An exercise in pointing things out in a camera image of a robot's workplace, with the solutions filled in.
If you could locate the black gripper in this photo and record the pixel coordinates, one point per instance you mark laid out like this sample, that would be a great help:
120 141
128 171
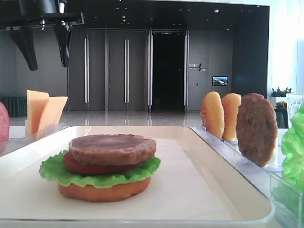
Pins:
25 14

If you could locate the clear left holder rail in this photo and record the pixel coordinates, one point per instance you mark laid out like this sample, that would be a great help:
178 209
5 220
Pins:
19 138

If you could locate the red tomato slice on stack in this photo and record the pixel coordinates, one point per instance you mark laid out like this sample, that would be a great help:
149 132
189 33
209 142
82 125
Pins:
76 167

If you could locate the clear right holder rail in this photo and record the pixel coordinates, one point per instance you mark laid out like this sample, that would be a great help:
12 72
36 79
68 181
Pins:
264 179

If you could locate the brown meat patty on stack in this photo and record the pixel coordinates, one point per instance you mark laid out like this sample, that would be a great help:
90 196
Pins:
112 149

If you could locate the brown standing meat patty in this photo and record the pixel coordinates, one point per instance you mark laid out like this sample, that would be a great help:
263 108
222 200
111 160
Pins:
256 129

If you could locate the wall display screen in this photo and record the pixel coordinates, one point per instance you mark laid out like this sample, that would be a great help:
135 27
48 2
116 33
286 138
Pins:
220 81

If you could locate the clear drinking glass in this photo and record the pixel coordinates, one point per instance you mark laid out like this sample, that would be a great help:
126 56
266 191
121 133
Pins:
294 102

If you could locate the clear holder rail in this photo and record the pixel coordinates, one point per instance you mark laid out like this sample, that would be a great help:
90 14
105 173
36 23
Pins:
19 138
264 179

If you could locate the red tomato slice standing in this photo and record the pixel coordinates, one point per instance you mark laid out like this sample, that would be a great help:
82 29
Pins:
4 123

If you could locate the bottom bun slice on tray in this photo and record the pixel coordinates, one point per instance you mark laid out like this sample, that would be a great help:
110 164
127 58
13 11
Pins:
117 192

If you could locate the left standing bun half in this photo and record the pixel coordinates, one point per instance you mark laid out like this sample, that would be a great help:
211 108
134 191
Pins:
212 114

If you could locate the orange cheese slice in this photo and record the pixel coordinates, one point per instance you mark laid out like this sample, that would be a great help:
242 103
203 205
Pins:
36 102
52 112

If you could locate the standing bun half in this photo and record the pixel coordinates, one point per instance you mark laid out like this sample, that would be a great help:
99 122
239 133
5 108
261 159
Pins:
212 114
230 103

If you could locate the green lettuce leaf on stack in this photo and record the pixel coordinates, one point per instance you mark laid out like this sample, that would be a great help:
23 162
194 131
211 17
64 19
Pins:
53 169

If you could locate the green standing lettuce leaf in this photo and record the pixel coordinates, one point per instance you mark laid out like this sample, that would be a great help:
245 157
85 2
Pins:
293 147

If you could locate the right standing bun half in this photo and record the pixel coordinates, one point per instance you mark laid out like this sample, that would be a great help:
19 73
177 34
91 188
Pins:
230 103

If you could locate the potted red flowers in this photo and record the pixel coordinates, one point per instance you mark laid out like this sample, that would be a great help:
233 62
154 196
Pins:
278 97

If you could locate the cream rectangular tray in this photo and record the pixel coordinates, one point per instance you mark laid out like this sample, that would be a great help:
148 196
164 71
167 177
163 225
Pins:
194 187

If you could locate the green draped table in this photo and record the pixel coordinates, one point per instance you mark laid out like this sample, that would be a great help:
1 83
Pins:
16 105

